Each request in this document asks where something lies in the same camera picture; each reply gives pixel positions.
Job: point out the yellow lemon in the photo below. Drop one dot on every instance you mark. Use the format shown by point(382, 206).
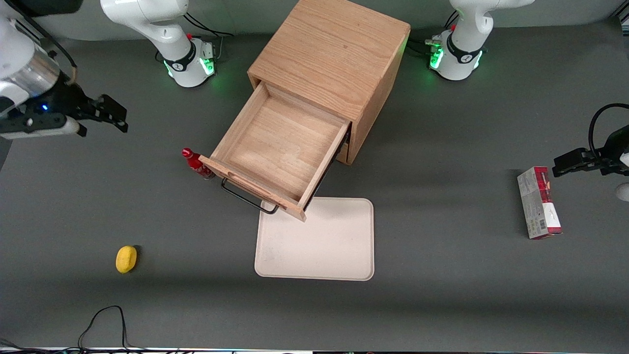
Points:
point(126, 259)

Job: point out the oak wooden drawer cabinet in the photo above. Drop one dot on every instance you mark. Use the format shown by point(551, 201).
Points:
point(329, 49)

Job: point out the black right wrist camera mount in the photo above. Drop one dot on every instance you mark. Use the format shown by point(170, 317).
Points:
point(69, 101)

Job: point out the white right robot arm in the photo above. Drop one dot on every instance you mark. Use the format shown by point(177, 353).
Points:
point(162, 29)

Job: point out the red cola bottle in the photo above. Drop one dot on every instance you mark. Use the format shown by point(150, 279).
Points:
point(193, 158)

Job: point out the red and grey carton box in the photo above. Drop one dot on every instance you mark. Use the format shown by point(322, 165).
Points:
point(538, 204)

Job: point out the wooden drawer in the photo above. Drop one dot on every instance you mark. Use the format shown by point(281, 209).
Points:
point(280, 147)
point(344, 153)

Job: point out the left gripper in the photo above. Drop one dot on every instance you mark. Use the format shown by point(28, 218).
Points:
point(614, 148)

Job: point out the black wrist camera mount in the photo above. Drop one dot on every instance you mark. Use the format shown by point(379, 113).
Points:
point(616, 147)
point(69, 101)

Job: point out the beige rectangular tray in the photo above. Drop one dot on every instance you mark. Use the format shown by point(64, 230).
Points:
point(334, 246)

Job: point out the aluminium frame rail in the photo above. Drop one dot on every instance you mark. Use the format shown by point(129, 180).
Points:
point(37, 30)

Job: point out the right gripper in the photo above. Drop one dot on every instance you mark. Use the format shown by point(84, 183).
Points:
point(67, 98)

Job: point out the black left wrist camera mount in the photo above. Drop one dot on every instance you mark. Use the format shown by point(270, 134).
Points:
point(616, 147)

